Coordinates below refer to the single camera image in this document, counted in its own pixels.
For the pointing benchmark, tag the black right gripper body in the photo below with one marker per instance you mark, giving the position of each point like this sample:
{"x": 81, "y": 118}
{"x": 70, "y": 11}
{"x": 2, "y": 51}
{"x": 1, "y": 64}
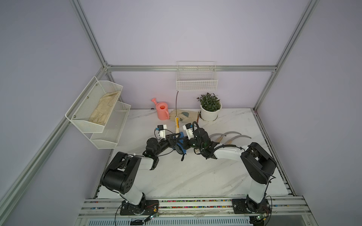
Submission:
{"x": 193, "y": 143}

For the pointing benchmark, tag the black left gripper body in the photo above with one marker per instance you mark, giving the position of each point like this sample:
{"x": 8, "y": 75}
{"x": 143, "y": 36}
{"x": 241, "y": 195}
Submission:
{"x": 164, "y": 145}

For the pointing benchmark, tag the blue microfibre rag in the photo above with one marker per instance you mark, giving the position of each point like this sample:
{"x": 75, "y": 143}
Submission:
{"x": 180, "y": 145}

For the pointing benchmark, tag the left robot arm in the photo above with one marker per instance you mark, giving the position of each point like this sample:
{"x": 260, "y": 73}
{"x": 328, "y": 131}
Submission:
{"x": 119, "y": 176}

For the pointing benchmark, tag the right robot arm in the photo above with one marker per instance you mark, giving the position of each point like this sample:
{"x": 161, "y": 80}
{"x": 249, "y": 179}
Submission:
{"x": 259, "y": 163}

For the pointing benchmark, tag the pink watering can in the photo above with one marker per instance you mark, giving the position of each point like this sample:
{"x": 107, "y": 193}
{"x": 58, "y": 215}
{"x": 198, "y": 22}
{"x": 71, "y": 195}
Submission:
{"x": 161, "y": 109}

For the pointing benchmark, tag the potted green plant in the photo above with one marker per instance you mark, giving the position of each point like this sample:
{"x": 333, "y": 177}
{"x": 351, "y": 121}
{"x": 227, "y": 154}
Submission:
{"x": 210, "y": 106}

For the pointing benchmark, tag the lower white mesh shelf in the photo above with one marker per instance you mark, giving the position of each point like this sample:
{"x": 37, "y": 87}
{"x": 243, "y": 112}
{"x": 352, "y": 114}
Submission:
{"x": 110, "y": 137}

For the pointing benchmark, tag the white mesh shelf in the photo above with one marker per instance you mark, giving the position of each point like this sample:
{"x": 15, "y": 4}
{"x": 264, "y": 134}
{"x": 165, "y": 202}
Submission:
{"x": 85, "y": 113}
{"x": 110, "y": 137}

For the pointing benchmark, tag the beige glove in shelf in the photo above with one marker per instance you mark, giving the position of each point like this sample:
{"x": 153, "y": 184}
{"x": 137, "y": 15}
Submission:
{"x": 104, "y": 108}

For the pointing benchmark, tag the upper white mesh shelf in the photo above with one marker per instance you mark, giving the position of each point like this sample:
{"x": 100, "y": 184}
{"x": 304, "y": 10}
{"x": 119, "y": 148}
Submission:
{"x": 85, "y": 113}

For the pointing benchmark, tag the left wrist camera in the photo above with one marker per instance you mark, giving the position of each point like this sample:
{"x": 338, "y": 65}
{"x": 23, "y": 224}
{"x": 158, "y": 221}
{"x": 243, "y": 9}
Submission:
{"x": 161, "y": 129}

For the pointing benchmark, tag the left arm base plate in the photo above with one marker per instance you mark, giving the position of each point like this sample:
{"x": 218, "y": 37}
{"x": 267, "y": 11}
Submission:
{"x": 145, "y": 207}

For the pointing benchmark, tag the white wire wall basket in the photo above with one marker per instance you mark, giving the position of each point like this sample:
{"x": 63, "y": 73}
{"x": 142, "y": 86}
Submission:
{"x": 196, "y": 76}

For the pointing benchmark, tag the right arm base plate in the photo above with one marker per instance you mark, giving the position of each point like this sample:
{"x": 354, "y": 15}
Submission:
{"x": 248, "y": 206}

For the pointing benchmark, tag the aluminium front rail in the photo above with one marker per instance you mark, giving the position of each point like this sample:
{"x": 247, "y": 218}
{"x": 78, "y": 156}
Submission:
{"x": 189, "y": 207}

